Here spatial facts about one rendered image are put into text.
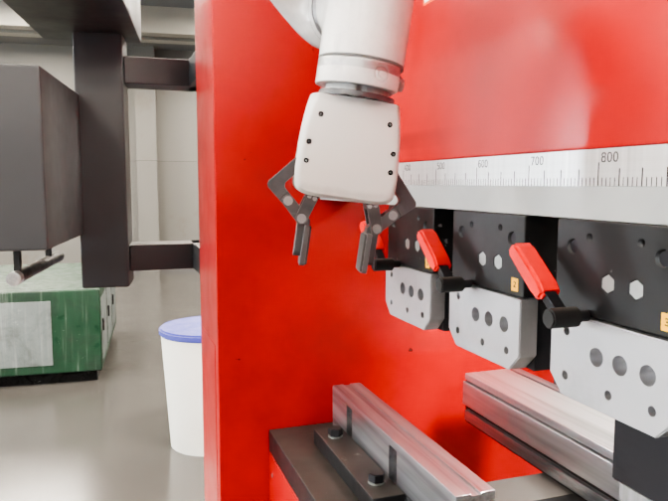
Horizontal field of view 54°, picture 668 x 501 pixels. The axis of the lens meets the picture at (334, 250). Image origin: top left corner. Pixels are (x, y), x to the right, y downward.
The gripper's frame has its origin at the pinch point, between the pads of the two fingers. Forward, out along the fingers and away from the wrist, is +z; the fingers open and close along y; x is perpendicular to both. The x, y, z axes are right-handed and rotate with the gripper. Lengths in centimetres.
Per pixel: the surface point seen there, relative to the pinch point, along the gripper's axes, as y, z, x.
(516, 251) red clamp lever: -16.3, -2.8, 6.2
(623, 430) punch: -26.9, 11.5, 11.6
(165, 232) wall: 153, 110, -1011
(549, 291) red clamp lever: -18.5, 0.1, 9.8
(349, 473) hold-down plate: -12, 40, -36
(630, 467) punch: -27.5, 14.4, 12.6
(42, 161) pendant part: 51, -3, -69
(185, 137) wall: 140, -43, -1018
